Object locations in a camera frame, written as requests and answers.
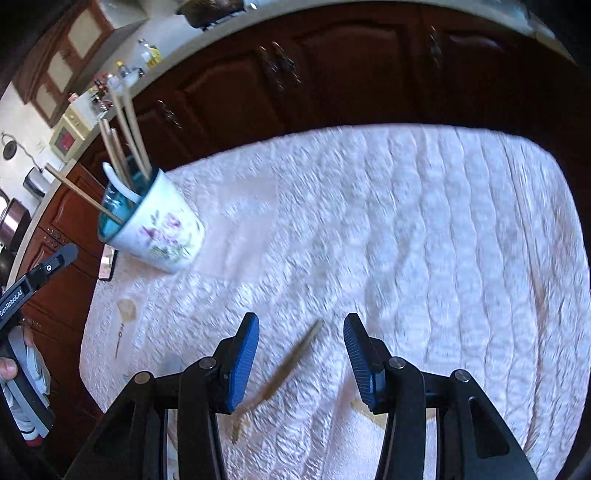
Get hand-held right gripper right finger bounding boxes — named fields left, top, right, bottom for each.
left=344, top=313, right=539, bottom=480

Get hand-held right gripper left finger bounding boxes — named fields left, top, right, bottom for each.
left=65, top=312, right=260, bottom=480

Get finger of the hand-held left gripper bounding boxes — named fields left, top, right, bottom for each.
left=0, top=244, right=79, bottom=330

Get dark brown chopstick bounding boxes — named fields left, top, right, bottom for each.
left=231, top=318, right=324, bottom=444

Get white plastic rice spoon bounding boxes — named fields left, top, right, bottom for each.
left=102, top=161, right=143, bottom=205

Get floral white cup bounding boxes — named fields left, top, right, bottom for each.
left=97, top=167, right=206, bottom=274

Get person's left hand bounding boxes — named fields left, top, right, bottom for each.
left=0, top=325, right=35, bottom=380

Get rice cooker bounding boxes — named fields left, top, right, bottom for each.
left=0, top=198, right=28, bottom=247

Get black phone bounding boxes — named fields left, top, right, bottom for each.
left=98, top=244, right=116, bottom=281

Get silver electric kettle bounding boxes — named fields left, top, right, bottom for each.
left=22, top=166, right=49, bottom=199

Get brown key tag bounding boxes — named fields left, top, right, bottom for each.
left=113, top=299, right=137, bottom=361

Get cream microwave oven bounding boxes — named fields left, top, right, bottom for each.
left=48, top=104, right=105, bottom=160

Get pink quilted tablecloth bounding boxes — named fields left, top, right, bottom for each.
left=79, top=124, right=591, bottom=480

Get yellow oil bottle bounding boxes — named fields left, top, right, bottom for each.
left=139, top=39, right=162, bottom=70

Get grey kitchen countertop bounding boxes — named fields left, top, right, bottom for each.
left=7, top=0, right=578, bottom=287

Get dark wooden base cabinets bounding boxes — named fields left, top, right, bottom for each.
left=14, top=4, right=578, bottom=370

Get dark pot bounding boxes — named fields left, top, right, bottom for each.
left=175, top=0, right=245, bottom=27

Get brown wall cabinet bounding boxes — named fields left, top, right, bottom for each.
left=11, top=0, right=116, bottom=127

